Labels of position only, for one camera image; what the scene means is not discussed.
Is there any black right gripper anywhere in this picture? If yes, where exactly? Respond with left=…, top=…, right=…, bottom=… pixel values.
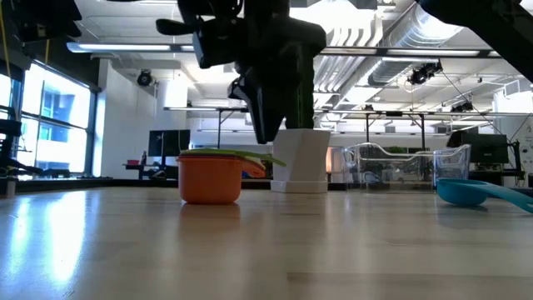
left=227, top=0, right=328, bottom=145

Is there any orange measuring cup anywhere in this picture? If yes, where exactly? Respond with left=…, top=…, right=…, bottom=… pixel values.
left=176, top=154, right=267, bottom=206

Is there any teal measuring cup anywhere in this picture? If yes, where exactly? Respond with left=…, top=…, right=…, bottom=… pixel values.
left=436, top=177, right=533, bottom=215

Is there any clear plastic basket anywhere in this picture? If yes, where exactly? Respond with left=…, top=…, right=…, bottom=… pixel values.
left=341, top=142, right=473, bottom=194

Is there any green cactus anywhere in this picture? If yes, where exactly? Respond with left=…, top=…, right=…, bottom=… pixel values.
left=297, top=43, right=316, bottom=130

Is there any white hexagonal plant pot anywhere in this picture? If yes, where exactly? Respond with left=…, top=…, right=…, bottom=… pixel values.
left=270, top=128, right=332, bottom=194

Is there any black computer monitor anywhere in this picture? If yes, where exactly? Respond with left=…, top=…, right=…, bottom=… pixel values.
left=147, top=128, right=192, bottom=158
left=446, top=131, right=510, bottom=165

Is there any black round ceiling speaker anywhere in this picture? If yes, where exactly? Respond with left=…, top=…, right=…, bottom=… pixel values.
left=136, top=69, right=153, bottom=88

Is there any black background desk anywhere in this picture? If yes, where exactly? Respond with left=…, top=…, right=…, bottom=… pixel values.
left=122, top=162, right=181, bottom=181

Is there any long ceiling light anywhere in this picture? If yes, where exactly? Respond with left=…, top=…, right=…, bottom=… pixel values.
left=320, top=47, right=503, bottom=59
left=66, top=41, right=196, bottom=54

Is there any large glass window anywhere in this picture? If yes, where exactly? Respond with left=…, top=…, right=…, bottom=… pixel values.
left=0, top=60, right=99, bottom=178

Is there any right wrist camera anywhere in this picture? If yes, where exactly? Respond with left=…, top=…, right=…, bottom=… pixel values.
left=192, top=20, right=251, bottom=70

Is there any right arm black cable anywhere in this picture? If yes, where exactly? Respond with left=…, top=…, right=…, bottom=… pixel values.
left=155, top=17, right=197, bottom=37

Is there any black metal workstation frame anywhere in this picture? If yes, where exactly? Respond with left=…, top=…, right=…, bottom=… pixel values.
left=364, top=108, right=428, bottom=145

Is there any silver ventilation duct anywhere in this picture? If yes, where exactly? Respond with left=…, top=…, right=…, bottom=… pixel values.
left=368, top=2, right=464, bottom=88

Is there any black aluminium table frame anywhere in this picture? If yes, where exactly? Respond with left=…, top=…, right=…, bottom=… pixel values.
left=0, top=177, right=533, bottom=200

